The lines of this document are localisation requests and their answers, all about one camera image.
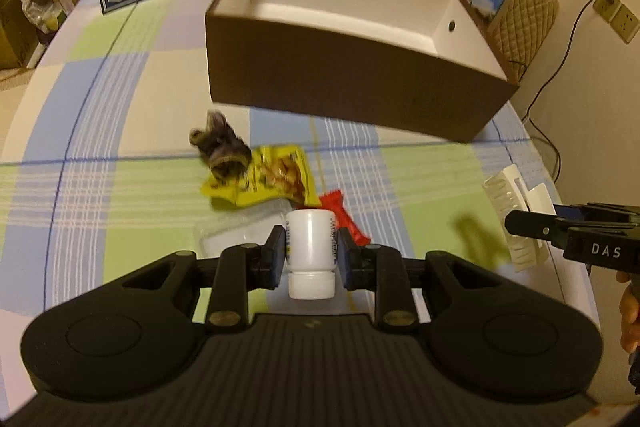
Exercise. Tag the brown cardboard box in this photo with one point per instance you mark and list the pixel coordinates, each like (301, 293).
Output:
(325, 82)

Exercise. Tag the clear plastic case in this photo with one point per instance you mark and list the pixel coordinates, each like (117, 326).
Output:
(235, 232)

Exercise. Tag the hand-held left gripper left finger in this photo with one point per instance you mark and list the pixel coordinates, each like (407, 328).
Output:
(277, 257)

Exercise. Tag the white pill bottle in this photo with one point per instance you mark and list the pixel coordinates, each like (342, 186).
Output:
(310, 242)

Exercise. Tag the dark hair scrunchie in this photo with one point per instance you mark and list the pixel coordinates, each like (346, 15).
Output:
(220, 152)

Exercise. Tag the red snack packet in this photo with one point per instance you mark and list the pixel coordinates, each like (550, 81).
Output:
(345, 217)

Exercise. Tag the large cardboard box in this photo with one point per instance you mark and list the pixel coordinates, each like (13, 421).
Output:
(15, 7)

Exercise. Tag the yellow snack packet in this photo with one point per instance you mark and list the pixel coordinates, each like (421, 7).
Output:
(280, 174)

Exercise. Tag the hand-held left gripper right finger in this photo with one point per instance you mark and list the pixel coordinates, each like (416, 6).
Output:
(344, 259)

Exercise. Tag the beige wall socket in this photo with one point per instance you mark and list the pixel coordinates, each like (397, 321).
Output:
(607, 4)
(627, 24)

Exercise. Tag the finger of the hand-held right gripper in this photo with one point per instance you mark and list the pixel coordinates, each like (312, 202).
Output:
(535, 227)
(600, 213)

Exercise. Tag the person's right hand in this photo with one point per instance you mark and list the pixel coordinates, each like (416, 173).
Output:
(627, 322)

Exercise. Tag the white hair claw clip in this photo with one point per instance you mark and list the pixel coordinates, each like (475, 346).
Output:
(505, 187)

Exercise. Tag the quilted beige chair cover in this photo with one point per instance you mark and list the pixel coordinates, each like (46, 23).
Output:
(530, 17)

